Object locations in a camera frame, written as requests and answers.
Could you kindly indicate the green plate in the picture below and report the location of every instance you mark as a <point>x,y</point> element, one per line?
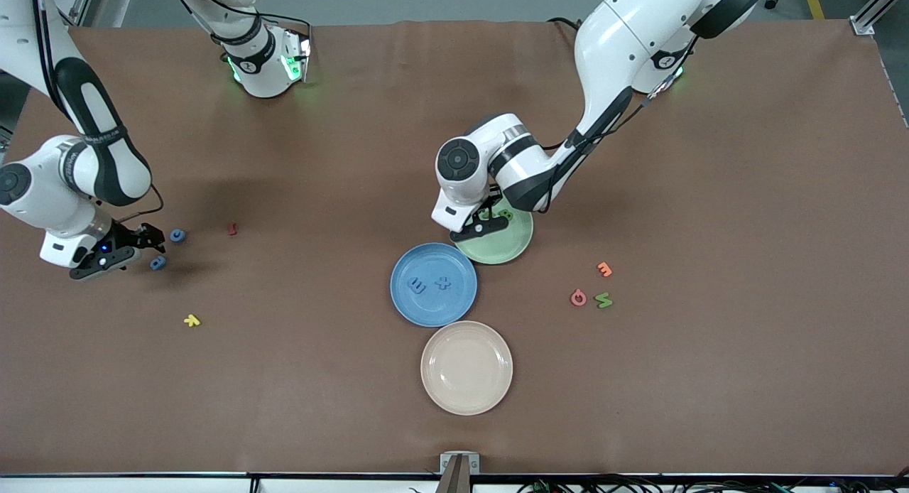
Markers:
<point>504,244</point>

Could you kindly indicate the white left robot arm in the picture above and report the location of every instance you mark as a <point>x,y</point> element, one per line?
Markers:
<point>611,45</point>

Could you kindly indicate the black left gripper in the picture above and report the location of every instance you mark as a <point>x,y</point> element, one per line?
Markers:
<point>491,198</point>

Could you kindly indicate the brown table mat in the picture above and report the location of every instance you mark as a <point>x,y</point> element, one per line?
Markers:
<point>781,266</point>

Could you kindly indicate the pink foam letter Q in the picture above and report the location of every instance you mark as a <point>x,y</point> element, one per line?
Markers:
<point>574,299</point>

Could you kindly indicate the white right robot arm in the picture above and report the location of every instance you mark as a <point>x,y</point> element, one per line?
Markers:
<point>42,194</point>

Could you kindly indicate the aluminium frame profile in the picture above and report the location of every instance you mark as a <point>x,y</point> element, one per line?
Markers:
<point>863,25</point>
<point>79,3</point>

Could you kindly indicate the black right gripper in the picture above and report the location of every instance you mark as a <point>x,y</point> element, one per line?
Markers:
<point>128,235</point>

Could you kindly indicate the blue plate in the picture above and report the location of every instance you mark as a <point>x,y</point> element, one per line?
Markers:
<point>433,308</point>

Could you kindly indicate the grey metal bracket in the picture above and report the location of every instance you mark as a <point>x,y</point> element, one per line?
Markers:
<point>446,462</point>

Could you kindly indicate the yellow foam letter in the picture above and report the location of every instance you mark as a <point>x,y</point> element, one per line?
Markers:
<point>192,321</point>

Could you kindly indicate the green zigzag foam letter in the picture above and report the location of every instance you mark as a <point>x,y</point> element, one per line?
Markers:
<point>603,301</point>

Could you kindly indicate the orange foam letter E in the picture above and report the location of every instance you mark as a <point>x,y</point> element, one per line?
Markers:
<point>608,270</point>

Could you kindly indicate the blue foam letter m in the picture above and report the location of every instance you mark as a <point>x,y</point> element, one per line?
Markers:
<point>416,286</point>

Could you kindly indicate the small blue round letter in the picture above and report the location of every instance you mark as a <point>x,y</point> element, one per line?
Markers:
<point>158,264</point>

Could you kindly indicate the blue foam letter x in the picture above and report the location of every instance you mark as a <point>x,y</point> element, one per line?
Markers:
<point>443,283</point>

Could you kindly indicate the beige plate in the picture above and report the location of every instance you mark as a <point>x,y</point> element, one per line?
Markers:
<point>466,367</point>

